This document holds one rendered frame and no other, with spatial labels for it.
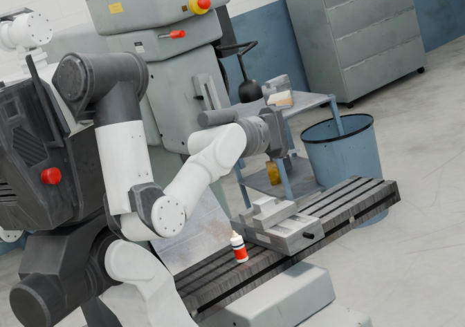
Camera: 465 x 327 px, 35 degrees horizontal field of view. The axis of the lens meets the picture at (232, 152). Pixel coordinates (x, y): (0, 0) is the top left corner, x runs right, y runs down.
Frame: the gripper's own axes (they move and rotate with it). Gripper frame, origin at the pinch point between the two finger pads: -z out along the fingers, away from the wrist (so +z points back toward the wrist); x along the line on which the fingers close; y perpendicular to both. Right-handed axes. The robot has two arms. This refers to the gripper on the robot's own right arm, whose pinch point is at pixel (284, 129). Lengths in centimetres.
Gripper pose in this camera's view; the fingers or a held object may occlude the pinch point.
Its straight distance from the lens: 176.0
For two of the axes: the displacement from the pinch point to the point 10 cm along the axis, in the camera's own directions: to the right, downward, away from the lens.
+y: -7.2, 1.5, 6.8
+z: -6.6, 1.4, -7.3
